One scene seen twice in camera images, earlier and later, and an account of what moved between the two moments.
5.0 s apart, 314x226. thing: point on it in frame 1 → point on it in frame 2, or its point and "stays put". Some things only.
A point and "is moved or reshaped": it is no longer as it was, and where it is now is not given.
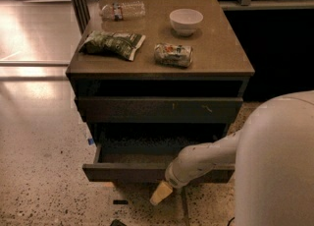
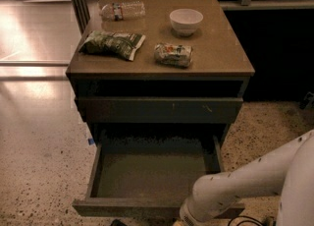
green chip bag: x=113 y=43 stays put
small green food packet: x=173 y=55 stays put
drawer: x=143 y=163 is moved or reshaped
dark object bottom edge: x=118 y=222 stays put
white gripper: x=173 y=176 → x=188 y=216
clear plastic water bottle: x=119 y=11 stays put
